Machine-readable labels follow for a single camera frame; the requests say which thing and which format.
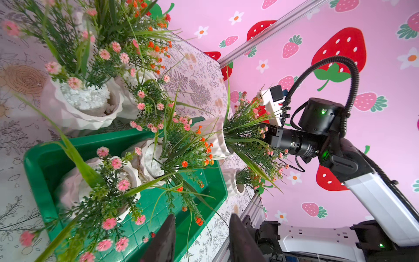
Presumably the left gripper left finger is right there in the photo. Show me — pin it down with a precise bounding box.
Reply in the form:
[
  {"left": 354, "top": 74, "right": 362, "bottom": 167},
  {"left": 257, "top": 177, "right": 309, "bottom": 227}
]
[{"left": 140, "top": 215, "right": 176, "bottom": 262}]

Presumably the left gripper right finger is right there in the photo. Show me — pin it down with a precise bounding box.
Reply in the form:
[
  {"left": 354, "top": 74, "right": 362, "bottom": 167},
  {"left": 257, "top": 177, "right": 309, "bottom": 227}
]
[{"left": 229, "top": 214, "right": 266, "bottom": 262}]

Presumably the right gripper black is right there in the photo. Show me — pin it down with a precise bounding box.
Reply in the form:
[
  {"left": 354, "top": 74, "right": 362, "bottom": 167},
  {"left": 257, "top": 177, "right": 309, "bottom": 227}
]
[{"left": 263, "top": 124, "right": 324, "bottom": 157}]

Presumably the pink flower pot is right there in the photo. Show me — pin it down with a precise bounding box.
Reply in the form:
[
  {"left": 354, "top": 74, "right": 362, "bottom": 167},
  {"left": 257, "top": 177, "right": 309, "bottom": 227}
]
[
  {"left": 12, "top": 94, "right": 184, "bottom": 262},
  {"left": 223, "top": 167, "right": 263, "bottom": 197},
  {"left": 1, "top": 1, "right": 122, "bottom": 131},
  {"left": 192, "top": 94, "right": 290, "bottom": 188}
]

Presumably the orange flower potted plant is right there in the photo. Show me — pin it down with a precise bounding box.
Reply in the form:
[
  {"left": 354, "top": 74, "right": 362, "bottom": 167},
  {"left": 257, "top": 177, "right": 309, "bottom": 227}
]
[{"left": 124, "top": 90, "right": 224, "bottom": 226}]

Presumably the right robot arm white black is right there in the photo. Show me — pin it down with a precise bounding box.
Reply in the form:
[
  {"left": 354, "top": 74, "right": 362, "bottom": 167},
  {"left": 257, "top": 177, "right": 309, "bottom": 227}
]
[{"left": 265, "top": 98, "right": 419, "bottom": 262}]

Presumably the green plastic storage tray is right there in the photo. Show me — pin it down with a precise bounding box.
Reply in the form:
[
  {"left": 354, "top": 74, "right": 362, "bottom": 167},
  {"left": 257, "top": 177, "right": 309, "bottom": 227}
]
[{"left": 22, "top": 126, "right": 229, "bottom": 262}]

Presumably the tall orange flower pot back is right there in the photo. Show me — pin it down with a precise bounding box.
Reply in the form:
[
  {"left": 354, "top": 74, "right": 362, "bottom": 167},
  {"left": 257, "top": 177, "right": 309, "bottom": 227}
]
[{"left": 86, "top": 1, "right": 176, "bottom": 79}]

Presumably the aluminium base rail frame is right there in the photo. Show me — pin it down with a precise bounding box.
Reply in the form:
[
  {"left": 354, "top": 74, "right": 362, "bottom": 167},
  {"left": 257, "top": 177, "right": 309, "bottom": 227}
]
[{"left": 213, "top": 194, "right": 266, "bottom": 262}]

